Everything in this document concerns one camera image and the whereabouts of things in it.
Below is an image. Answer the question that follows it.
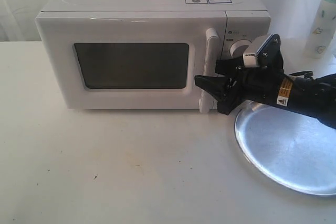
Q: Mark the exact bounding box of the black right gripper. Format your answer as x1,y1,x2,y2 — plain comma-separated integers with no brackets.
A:
194,50,285,116

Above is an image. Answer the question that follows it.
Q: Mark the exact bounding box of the white microwave door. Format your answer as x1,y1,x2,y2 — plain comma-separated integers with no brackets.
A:
36,11,227,113

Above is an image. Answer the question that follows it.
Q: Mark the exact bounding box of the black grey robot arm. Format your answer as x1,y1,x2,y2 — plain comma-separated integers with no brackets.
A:
194,53,335,128

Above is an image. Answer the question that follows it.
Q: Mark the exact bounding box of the white microwave oven body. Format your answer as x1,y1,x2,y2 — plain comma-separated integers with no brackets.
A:
41,0,271,64

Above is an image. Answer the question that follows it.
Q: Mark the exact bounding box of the upper white control knob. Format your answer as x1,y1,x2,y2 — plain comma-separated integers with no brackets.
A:
229,39,251,58

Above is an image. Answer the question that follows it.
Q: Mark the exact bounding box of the round silver metal tray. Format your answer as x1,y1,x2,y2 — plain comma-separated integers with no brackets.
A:
234,102,335,196

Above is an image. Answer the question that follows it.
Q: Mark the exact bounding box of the white patterned bottle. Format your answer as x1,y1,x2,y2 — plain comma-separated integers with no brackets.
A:
305,0,335,59

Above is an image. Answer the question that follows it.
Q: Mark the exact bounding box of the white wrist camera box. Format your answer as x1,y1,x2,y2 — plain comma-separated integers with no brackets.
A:
243,34,281,68

